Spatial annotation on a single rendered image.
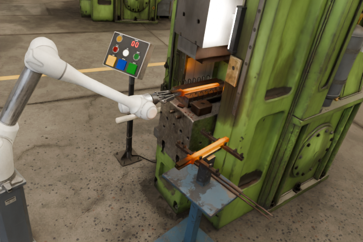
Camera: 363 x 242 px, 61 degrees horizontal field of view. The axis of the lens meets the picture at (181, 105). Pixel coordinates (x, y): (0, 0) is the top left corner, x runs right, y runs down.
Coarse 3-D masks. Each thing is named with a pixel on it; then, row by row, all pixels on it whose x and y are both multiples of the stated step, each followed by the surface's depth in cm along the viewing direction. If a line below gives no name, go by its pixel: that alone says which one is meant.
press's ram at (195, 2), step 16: (192, 0) 182; (208, 0) 171; (224, 0) 176; (240, 0) 183; (192, 16) 185; (208, 16) 175; (224, 16) 182; (176, 32) 202; (192, 32) 189; (208, 32) 181; (224, 32) 188
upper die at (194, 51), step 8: (184, 40) 197; (184, 48) 199; (192, 48) 192; (200, 48) 190; (208, 48) 194; (216, 48) 198; (224, 48) 203; (192, 56) 194; (200, 56) 194; (208, 56) 198; (216, 56) 202
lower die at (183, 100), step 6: (216, 78) 242; (186, 84) 226; (192, 84) 228; (198, 84) 227; (204, 84) 228; (198, 90) 216; (204, 90) 219; (216, 90) 222; (186, 96) 209; (204, 96) 215; (210, 96) 219; (180, 102) 216; (186, 102) 210
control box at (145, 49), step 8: (112, 40) 240; (128, 40) 235; (136, 40) 232; (112, 48) 240; (120, 48) 237; (128, 48) 234; (136, 48) 232; (144, 48) 229; (152, 48) 233; (120, 56) 236; (128, 56) 234; (144, 56) 229; (104, 64) 241; (128, 64) 233; (136, 64) 230; (144, 64) 231; (128, 72) 234; (136, 72) 230; (144, 72) 235
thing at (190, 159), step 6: (222, 138) 180; (228, 138) 181; (216, 144) 174; (222, 144) 178; (204, 150) 168; (210, 150) 170; (192, 156) 163; (198, 156) 164; (180, 162) 157; (186, 162) 158; (192, 162) 160; (180, 168) 156
